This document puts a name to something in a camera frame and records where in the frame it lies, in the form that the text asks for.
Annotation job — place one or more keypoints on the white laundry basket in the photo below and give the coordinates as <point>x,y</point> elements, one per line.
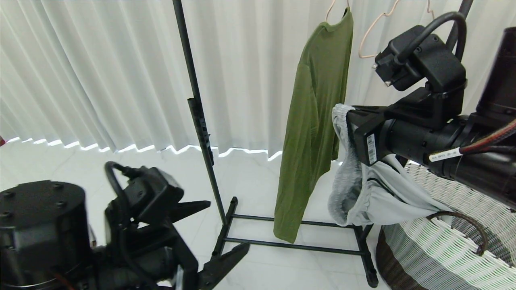
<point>443,249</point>

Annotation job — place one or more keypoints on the pale grey shorts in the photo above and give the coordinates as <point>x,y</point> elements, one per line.
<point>387,201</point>

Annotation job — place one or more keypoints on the pink clothes hanger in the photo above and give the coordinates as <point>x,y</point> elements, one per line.
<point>328,12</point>
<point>363,42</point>

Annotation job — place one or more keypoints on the green sleeveless shirt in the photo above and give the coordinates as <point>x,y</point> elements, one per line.
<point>314,121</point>

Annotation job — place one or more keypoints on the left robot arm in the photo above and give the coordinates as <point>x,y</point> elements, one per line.
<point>40,233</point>

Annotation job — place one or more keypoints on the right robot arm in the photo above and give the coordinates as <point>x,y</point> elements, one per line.
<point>496,121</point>

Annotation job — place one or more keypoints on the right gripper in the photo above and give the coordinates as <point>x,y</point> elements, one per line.
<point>411,141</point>

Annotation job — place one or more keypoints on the black clothes rack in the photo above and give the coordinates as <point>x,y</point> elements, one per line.
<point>199,117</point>

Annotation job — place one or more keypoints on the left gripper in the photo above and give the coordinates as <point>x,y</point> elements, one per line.
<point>153,262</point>

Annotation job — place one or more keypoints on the white curtain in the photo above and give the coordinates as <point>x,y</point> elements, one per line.
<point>100,72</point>

